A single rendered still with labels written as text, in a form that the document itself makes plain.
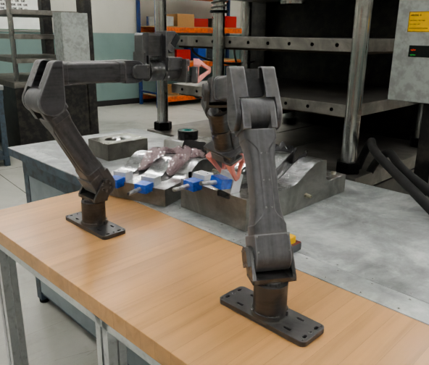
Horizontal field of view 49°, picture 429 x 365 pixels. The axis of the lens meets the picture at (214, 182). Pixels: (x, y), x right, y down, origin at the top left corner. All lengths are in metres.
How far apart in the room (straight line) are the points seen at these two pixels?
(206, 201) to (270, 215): 0.50
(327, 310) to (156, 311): 0.33
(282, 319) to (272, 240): 0.15
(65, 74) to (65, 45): 4.28
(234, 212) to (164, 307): 0.42
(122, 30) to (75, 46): 3.82
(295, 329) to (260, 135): 0.35
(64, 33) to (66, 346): 3.83
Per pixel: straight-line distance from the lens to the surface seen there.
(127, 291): 1.00
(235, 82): 0.90
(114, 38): 9.16
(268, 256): 0.85
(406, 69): 1.90
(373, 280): 1.08
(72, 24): 5.48
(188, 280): 1.03
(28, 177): 2.32
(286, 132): 2.23
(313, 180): 1.46
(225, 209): 1.29
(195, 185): 1.32
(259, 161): 0.86
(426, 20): 1.88
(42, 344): 2.30
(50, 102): 1.14
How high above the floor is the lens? 1.30
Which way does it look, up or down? 17 degrees down
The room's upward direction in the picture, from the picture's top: 1 degrees clockwise
